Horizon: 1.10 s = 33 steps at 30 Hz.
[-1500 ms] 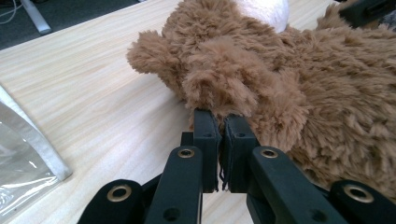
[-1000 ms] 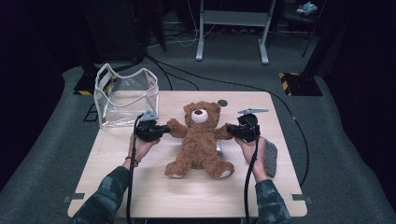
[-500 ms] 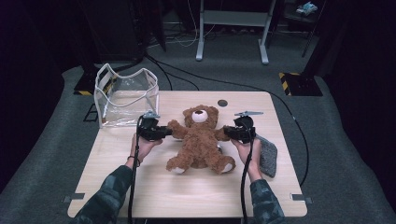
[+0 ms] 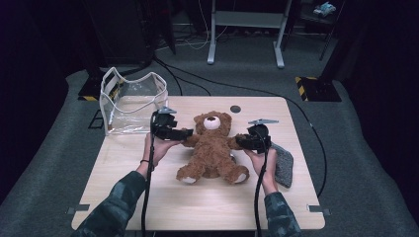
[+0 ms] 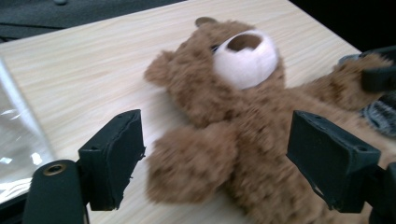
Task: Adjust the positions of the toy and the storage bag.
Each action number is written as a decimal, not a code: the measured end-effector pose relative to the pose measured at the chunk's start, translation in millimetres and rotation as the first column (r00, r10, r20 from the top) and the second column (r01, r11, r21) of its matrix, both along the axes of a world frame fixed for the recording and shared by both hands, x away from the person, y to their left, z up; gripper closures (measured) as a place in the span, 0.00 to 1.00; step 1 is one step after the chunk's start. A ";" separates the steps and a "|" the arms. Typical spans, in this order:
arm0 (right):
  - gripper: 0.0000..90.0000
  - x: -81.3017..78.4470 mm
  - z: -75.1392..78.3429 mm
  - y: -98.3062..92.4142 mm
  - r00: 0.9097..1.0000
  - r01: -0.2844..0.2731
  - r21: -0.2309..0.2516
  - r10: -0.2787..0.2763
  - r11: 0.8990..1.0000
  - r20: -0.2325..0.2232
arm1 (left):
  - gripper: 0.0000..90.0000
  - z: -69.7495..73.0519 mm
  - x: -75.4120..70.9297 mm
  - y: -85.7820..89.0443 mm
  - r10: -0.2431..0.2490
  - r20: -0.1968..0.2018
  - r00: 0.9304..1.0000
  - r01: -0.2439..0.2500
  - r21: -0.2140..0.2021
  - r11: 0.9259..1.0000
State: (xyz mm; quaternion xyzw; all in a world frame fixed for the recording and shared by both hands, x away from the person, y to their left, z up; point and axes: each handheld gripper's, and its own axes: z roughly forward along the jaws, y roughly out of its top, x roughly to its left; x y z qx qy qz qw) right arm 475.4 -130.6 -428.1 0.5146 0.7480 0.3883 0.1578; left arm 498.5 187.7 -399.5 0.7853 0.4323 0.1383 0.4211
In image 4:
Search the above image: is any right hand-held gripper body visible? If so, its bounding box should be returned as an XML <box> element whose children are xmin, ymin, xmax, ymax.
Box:
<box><xmin>246</xmin><ymin>118</ymin><xmax>280</xmax><ymax>155</ymax></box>

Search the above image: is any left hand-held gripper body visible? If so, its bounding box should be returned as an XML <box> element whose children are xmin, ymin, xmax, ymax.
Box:
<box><xmin>150</xmin><ymin>107</ymin><xmax>179</xmax><ymax>140</ymax></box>

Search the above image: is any clear plastic bag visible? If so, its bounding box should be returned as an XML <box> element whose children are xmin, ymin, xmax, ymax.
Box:
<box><xmin>99</xmin><ymin>66</ymin><xmax>169</xmax><ymax>136</ymax></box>

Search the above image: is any brown teddy bear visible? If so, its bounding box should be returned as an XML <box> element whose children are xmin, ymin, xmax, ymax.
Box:
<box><xmin>176</xmin><ymin>111</ymin><xmax>251</xmax><ymax>186</ymax></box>

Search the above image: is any person's left hand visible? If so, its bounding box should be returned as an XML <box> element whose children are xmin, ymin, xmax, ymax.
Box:
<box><xmin>143</xmin><ymin>132</ymin><xmax>182</xmax><ymax>168</ymax></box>

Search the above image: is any person's right hand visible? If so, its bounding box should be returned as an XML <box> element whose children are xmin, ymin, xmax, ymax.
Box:
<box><xmin>243</xmin><ymin>147</ymin><xmax>280</xmax><ymax>196</ymax></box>

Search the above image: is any black floor tape marking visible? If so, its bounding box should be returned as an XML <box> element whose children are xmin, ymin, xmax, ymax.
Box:
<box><xmin>88</xmin><ymin>109</ymin><xmax>104</xmax><ymax>130</ymax></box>

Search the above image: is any black striped-edge stand base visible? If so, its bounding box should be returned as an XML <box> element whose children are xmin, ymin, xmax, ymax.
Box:
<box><xmin>77</xmin><ymin>75</ymin><xmax>127</xmax><ymax>102</ymax></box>
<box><xmin>294</xmin><ymin>76</ymin><xmax>343</xmax><ymax>103</ymax></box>

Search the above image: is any grey floor tape strip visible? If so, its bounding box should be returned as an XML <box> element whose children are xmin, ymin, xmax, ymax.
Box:
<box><xmin>307</xmin><ymin>204</ymin><xmax>331</xmax><ymax>216</ymax></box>
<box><xmin>67</xmin><ymin>204</ymin><xmax>91</xmax><ymax>215</ymax></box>

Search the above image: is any black cabinet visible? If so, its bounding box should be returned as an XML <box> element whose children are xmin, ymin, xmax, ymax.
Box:
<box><xmin>82</xmin><ymin>0</ymin><xmax>156</xmax><ymax>67</ymax></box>

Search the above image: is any black metal rack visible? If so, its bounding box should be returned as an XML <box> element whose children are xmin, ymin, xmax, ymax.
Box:
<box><xmin>290</xmin><ymin>0</ymin><xmax>347</xmax><ymax>62</ymax></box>

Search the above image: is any blue and white packet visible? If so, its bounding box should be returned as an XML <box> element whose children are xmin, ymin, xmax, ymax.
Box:
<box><xmin>312</xmin><ymin>1</ymin><xmax>337</xmax><ymax>18</ymax></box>

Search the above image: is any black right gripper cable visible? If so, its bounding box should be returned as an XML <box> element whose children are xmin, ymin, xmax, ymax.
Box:
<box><xmin>253</xmin><ymin>127</ymin><xmax>271</xmax><ymax>237</ymax></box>

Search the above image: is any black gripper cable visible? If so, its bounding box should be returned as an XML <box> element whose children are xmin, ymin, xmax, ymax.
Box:
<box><xmin>140</xmin><ymin>112</ymin><xmax>158</xmax><ymax>237</ymax></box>
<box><xmin>253</xmin><ymin>127</ymin><xmax>271</xmax><ymax>237</ymax></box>

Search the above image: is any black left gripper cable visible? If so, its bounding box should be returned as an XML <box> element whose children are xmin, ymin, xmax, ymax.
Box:
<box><xmin>140</xmin><ymin>112</ymin><xmax>158</xmax><ymax>237</ymax></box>

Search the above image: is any white floor cable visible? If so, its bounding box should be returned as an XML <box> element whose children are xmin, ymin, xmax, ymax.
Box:
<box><xmin>157</xmin><ymin>0</ymin><xmax>229</xmax><ymax>51</ymax></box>

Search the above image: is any white metal desk frame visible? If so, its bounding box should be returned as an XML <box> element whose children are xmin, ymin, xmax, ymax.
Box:
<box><xmin>207</xmin><ymin>0</ymin><xmax>293</xmax><ymax>69</ymax></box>

